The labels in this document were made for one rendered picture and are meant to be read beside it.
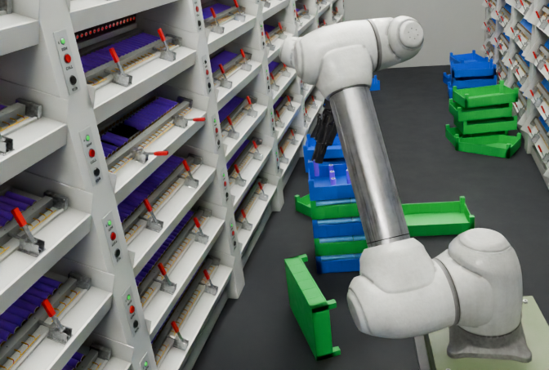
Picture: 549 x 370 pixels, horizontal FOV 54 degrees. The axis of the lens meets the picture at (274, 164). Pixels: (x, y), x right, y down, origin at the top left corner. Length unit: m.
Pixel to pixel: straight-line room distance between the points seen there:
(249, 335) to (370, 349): 0.41
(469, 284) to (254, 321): 0.93
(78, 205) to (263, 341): 0.92
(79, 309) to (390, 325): 0.66
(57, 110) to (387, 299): 0.78
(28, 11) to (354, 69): 0.70
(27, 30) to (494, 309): 1.10
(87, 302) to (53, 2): 0.62
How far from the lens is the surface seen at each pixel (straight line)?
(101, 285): 1.30
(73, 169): 1.18
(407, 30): 1.35
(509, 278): 1.30
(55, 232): 1.15
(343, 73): 1.31
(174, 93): 1.80
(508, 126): 3.37
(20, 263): 1.08
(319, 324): 1.72
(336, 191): 2.01
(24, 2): 1.12
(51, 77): 1.13
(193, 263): 1.71
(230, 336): 1.94
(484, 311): 1.31
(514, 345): 1.41
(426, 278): 1.25
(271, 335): 1.92
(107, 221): 1.25
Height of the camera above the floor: 1.22
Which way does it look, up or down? 22 degrees down
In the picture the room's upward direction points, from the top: 7 degrees counter-clockwise
